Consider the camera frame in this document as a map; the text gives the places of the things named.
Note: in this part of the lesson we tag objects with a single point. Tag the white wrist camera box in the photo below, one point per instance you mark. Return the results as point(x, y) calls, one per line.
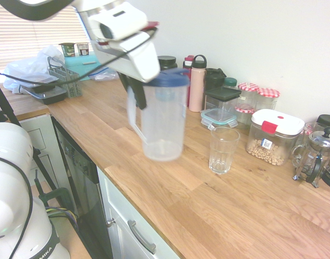
point(124, 20)

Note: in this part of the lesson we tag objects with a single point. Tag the clear pitcher with blue lid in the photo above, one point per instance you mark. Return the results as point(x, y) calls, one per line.
point(164, 129)

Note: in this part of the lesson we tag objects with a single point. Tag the beige window blinds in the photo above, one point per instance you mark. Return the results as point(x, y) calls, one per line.
point(13, 40)

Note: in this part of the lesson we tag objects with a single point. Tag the clear zip bag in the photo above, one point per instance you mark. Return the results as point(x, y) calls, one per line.
point(105, 75)

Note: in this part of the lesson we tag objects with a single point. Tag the black shaker bottle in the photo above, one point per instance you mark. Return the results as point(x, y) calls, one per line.
point(213, 79)

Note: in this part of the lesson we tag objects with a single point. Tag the black camera stand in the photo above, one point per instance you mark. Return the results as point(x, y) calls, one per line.
point(2, 102)

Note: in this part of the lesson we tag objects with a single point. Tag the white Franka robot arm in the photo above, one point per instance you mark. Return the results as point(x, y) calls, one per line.
point(16, 167)

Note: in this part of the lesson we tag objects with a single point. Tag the clear glass jar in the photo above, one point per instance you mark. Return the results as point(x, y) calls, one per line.
point(309, 128)

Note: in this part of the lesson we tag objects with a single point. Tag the teal box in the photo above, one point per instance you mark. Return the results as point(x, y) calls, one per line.
point(78, 68)

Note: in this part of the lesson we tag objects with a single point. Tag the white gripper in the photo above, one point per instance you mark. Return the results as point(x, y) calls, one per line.
point(143, 62)

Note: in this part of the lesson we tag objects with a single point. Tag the glass French press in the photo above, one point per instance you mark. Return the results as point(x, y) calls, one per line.
point(322, 145)

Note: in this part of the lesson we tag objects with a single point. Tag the white plastic bag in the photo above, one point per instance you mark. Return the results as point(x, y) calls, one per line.
point(27, 67)

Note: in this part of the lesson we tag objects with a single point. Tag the jar with green lid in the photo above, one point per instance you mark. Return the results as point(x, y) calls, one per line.
point(230, 82)

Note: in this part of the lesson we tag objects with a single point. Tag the white cabinet front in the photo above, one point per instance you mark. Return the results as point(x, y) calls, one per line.
point(121, 205)

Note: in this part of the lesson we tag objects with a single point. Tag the clear drinking glass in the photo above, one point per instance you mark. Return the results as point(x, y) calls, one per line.
point(224, 151)

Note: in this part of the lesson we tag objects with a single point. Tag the small jar red checked lid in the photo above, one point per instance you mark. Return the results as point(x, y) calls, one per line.
point(244, 109)

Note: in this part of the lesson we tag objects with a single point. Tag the brown paper cup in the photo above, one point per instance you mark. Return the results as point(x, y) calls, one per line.
point(83, 50)

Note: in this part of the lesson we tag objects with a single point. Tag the glass container with teal lid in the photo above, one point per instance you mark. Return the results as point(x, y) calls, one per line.
point(218, 116)

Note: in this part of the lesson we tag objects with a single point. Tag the square container with black lid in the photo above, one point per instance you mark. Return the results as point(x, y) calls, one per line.
point(222, 93)

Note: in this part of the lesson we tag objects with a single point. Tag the green paper cup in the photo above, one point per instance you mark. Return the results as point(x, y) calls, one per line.
point(67, 50)

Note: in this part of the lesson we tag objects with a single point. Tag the grey cutlery basket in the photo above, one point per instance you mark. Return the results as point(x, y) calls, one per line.
point(73, 89)

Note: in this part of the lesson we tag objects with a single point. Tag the black jar with lid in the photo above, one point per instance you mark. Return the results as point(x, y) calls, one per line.
point(167, 63)

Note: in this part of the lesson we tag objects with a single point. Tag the cereal container with white lid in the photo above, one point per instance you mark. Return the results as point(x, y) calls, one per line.
point(278, 121)

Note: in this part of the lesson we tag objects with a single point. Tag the tall jar red checked lid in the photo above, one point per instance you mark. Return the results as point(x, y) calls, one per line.
point(248, 87)
point(268, 92)

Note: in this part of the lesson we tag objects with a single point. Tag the small white stick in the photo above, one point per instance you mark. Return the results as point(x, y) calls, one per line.
point(89, 62)

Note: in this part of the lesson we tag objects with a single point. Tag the green clamp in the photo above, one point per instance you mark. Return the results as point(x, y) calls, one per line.
point(62, 193)

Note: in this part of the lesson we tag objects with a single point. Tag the metal cabinet knob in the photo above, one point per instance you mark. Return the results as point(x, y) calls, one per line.
point(110, 222)

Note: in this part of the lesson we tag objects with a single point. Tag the pink bottle with black cap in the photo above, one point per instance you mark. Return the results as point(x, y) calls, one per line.
point(196, 89)

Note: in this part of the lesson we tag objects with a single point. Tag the red water bottle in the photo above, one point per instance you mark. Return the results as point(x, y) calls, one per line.
point(187, 63)

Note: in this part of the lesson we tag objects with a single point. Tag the steel dishwasher front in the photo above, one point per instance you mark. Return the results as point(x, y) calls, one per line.
point(81, 167)

